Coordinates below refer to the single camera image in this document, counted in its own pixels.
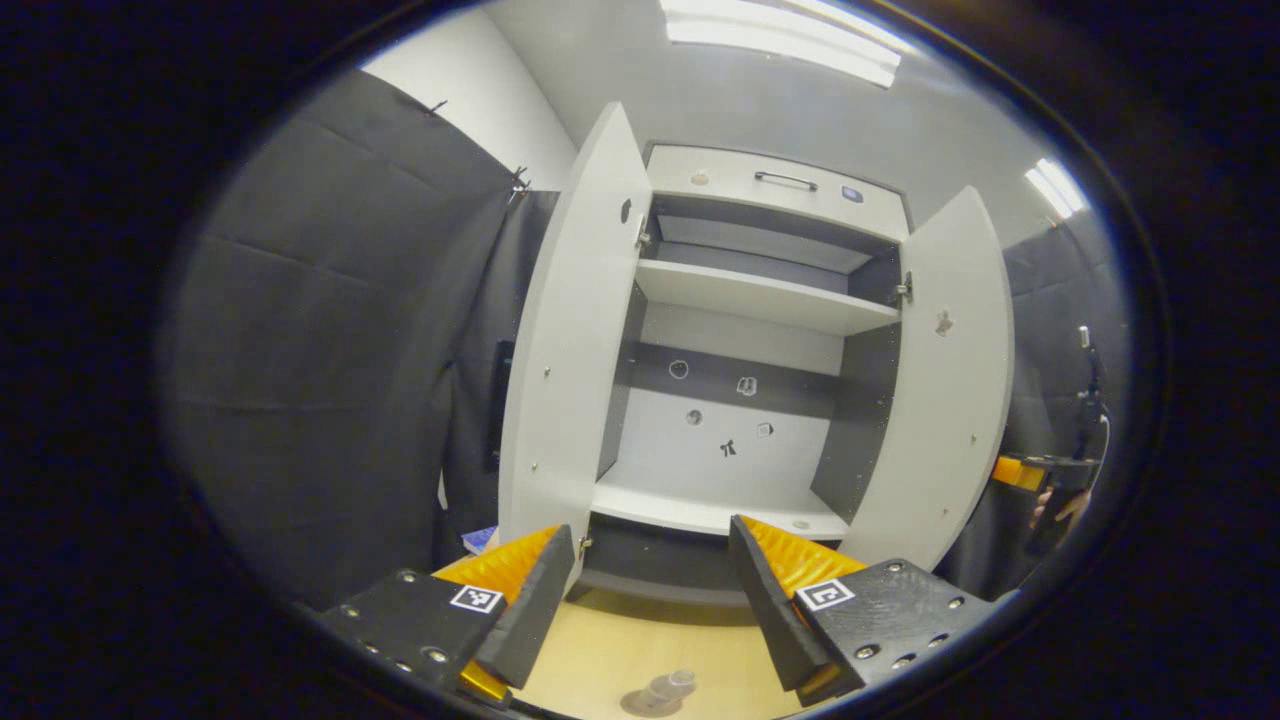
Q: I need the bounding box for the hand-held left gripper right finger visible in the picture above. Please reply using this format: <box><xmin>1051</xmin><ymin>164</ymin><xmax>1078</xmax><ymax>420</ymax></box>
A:
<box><xmin>727</xmin><ymin>514</ymin><xmax>1001</xmax><ymax>707</ymax></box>

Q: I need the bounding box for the large ceiling light panel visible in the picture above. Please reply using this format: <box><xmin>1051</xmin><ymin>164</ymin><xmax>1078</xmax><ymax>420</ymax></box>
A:
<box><xmin>660</xmin><ymin>0</ymin><xmax>916</xmax><ymax>89</ymax></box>

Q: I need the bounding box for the clear plastic bottle pink label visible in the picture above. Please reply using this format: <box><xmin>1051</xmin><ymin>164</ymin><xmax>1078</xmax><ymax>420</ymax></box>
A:
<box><xmin>640</xmin><ymin>668</ymin><xmax>698</xmax><ymax>713</ymax></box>

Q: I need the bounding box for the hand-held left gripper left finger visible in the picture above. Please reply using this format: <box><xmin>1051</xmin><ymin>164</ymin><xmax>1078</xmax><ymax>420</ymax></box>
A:
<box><xmin>318</xmin><ymin>523</ymin><xmax>578</xmax><ymax>701</ymax></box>

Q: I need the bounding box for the grey cabinet drawer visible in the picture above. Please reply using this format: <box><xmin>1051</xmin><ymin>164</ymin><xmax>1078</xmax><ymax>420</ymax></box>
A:
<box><xmin>645</xmin><ymin>143</ymin><xmax>911</xmax><ymax>243</ymax></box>

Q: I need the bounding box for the small ceiling light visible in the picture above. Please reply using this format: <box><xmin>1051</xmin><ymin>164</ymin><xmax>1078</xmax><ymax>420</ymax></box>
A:
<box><xmin>1025</xmin><ymin>158</ymin><xmax>1089</xmax><ymax>219</ymax></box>

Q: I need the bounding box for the round brown coaster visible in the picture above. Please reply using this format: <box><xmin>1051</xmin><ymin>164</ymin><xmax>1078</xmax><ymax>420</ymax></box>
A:
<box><xmin>618</xmin><ymin>688</ymin><xmax>686</xmax><ymax>718</ymax></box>

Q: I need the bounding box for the grey cabinet shelf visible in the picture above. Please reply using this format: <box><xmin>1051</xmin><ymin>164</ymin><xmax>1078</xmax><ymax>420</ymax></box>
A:
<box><xmin>635</xmin><ymin>258</ymin><xmax>901</xmax><ymax>337</ymax></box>

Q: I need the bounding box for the grey cabinet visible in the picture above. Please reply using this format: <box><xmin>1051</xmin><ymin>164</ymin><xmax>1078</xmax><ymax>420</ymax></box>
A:
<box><xmin>590</xmin><ymin>143</ymin><xmax>916</xmax><ymax>606</ymax></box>

